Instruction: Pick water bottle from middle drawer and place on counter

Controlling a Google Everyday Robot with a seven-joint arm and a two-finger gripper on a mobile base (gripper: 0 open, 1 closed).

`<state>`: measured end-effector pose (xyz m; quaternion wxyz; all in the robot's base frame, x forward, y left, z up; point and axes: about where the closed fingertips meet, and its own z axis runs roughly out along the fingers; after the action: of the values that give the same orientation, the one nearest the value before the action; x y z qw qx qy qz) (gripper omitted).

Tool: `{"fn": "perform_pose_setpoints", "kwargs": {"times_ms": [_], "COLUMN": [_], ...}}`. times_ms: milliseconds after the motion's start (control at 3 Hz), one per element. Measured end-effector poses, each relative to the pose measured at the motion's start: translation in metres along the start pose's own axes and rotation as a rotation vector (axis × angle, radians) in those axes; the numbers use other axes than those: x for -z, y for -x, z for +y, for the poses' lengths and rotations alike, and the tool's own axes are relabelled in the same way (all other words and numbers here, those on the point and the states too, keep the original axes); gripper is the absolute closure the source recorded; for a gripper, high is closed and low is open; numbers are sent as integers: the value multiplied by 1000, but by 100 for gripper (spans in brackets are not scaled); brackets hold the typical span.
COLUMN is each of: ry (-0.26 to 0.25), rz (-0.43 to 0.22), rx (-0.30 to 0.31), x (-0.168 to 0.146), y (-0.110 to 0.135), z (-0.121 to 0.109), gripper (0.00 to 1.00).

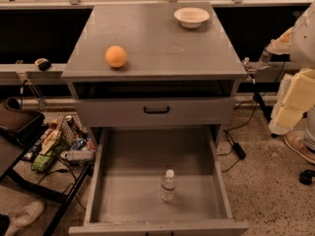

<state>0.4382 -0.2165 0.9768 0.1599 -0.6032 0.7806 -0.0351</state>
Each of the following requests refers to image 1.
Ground clear plastic water bottle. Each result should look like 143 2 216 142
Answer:
160 169 177 203

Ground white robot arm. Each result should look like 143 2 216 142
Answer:
267 2 315 135

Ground grey drawer cabinet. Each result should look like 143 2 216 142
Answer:
62 3 245 141

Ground closed grey middle drawer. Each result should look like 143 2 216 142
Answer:
75 97 235 128

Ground open grey bottom drawer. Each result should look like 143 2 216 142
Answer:
69 126 248 236

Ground lying plastic bottle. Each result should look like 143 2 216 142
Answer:
61 150 95 161

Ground water bottle on ledge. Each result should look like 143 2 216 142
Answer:
258 45 273 69

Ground orange fruit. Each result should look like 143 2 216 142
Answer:
105 45 127 68

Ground soda can in basket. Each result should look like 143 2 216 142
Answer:
64 115 77 131

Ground black power adapter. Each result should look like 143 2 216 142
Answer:
232 143 246 159

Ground white bowl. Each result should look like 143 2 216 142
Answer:
174 7 210 29

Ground black stand leg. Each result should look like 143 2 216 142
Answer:
251 79 280 140

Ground small black yellow device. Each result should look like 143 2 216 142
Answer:
34 58 51 71

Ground green snack bag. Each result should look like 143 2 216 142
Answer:
31 150 55 173

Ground black metal cart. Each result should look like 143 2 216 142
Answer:
0 138 92 236

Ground tan shoe right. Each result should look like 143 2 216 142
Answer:
284 132 315 164

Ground person leg light trousers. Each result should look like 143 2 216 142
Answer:
304 106 315 150

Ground black object on floor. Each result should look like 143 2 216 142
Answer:
299 170 315 185

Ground white sneaker bottom left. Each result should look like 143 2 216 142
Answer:
1 201 44 236

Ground black drawer handle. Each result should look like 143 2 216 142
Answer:
143 106 170 115

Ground wire basket of snacks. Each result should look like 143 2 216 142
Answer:
23 113 95 163

